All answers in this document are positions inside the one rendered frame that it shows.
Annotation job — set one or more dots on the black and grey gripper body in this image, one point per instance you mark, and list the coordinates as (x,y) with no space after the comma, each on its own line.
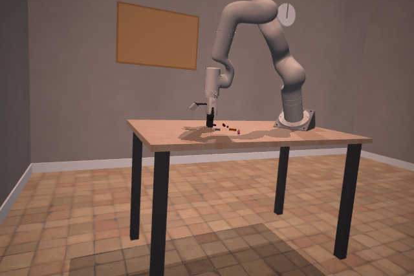
(211,102)

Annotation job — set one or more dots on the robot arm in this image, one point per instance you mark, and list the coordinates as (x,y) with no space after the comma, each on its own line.
(293,75)

